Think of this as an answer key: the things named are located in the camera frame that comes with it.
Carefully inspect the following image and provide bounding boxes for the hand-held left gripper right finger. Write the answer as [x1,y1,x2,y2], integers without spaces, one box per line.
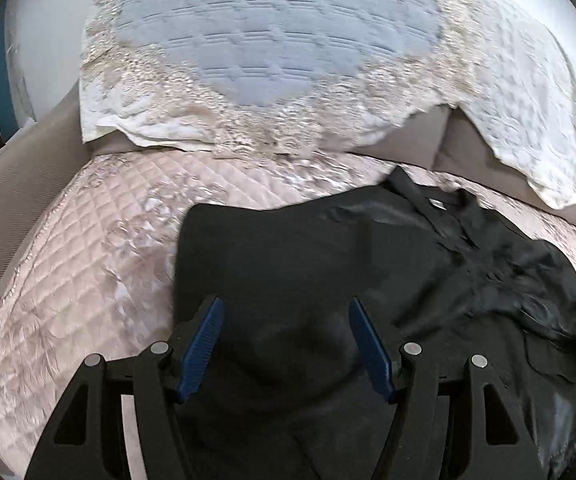
[348,296,551,480]

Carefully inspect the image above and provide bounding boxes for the white embossed backrest cover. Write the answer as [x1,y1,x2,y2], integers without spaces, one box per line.
[433,0,576,211]

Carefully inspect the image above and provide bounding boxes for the black leather jacket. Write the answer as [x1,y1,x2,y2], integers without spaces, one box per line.
[170,165,576,480]

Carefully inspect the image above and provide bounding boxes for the pink quilted sofa cover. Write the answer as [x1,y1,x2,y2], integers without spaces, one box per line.
[0,152,576,480]

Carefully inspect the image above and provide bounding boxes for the grey sofa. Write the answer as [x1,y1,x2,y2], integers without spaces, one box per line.
[0,80,576,411]

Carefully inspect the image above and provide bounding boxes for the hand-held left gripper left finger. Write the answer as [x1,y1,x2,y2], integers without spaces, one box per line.
[24,295,226,480]

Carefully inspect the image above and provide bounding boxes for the blue lace-trimmed backrest cover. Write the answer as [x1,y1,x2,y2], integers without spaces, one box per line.
[79,0,474,157]

